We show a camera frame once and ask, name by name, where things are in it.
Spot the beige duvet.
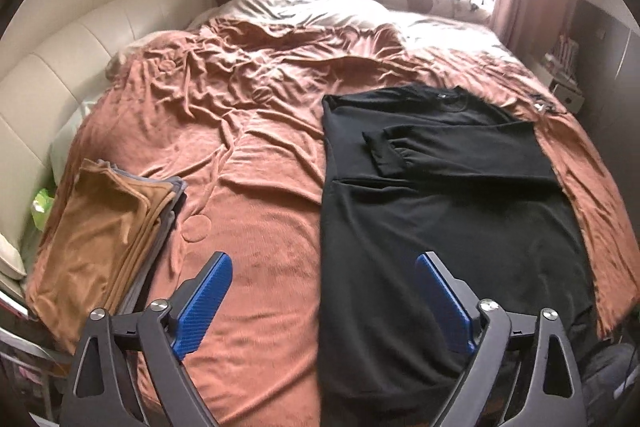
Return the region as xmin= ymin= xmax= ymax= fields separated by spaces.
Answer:
xmin=187 ymin=0 xmax=506 ymax=52

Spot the person's right leg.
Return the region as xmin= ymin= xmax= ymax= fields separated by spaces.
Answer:
xmin=580 ymin=342 xmax=640 ymax=427

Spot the white rack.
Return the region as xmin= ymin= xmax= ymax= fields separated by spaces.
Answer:
xmin=555 ymin=34 xmax=581 ymax=75

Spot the cream padded headboard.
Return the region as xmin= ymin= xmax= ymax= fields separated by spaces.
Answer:
xmin=0 ymin=0 xmax=218 ymax=188

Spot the dark wardrobe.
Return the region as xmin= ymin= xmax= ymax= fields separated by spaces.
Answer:
xmin=570 ymin=0 xmax=640 ymax=188

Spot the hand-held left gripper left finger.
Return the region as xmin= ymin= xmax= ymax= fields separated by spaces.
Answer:
xmin=60 ymin=251 xmax=234 ymax=427

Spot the white nightstand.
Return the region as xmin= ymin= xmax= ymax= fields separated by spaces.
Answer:
xmin=542 ymin=52 xmax=586 ymax=108

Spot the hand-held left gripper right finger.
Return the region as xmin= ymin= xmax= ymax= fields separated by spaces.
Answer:
xmin=414 ymin=251 xmax=586 ymax=427

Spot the small dark metal item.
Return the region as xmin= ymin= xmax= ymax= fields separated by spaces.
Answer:
xmin=531 ymin=93 xmax=568 ymax=114

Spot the bed with brown blanket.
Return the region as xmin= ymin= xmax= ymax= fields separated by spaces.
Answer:
xmin=22 ymin=14 xmax=640 ymax=427

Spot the brown folded garment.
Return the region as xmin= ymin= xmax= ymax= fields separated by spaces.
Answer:
xmin=25 ymin=158 xmax=173 ymax=340

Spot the white pillow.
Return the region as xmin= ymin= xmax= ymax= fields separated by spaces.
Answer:
xmin=50 ymin=104 xmax=93 ymax=188

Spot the black long-sleeve sweater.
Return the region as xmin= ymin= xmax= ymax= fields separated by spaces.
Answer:
xmin=320 ymin=87 xmax=598 ymax=427

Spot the green packet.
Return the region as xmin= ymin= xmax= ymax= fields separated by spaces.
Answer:
xmin=31 ymin=188 xmax=55 ymax=230

